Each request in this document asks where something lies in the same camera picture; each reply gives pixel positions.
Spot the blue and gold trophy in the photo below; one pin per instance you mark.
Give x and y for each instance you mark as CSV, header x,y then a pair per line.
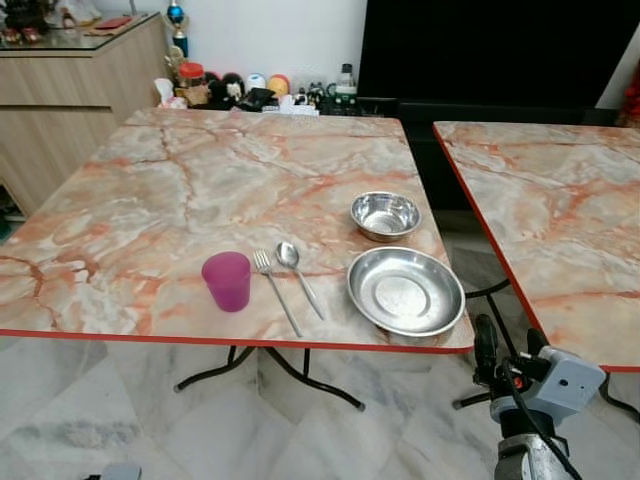
x,y
177,22

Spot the flat red box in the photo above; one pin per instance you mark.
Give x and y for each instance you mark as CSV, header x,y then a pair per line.
x,y
113,22

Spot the red lid jar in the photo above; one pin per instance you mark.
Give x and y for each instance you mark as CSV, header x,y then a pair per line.
x,y
191,80

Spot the white tissue pack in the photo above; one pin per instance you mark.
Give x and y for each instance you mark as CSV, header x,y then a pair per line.
x,y
166,96

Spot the small steel bowl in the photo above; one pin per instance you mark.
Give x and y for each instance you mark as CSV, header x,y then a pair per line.
x,y
385,214

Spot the light wooden cabinet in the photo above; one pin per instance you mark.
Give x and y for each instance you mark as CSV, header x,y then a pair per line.
x,y
70,110

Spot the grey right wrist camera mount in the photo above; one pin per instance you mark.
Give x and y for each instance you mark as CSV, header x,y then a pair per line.
x,y
565,385

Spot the black plush toy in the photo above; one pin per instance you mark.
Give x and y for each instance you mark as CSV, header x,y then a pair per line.
x,y
232,88

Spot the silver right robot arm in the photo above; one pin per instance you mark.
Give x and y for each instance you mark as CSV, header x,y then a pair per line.
x,y
522,460

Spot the marble pattern folding table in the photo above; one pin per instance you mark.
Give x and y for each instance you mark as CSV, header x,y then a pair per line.
x,y
560,220
200,200

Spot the purple plastic cup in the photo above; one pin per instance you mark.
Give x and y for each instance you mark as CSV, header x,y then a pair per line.
x,y
227,283

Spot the yellow orange round toy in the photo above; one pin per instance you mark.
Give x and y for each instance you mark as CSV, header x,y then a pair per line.
x,y
279,84

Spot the red decoration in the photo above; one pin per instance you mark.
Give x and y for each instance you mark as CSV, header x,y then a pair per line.
x,y
631,100

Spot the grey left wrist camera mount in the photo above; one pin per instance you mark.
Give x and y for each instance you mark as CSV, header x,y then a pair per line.
x,y
120,472

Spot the black television screen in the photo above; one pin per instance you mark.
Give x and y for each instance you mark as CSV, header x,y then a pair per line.
x,y
490,50

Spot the large steel plate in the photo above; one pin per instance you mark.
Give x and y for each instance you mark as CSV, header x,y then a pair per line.
x,y
405,292

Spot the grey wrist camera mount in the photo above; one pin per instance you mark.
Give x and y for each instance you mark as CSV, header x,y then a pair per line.
x,y
120,472
565,385

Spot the clear bottle with dark cap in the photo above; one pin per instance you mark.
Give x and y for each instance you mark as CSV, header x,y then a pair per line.
x,y
346,82

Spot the steel fork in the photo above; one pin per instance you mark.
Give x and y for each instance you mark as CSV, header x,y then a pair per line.
x,y
277,293

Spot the steel spoon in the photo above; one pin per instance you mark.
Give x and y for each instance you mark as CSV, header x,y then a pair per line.
x,y
289,254

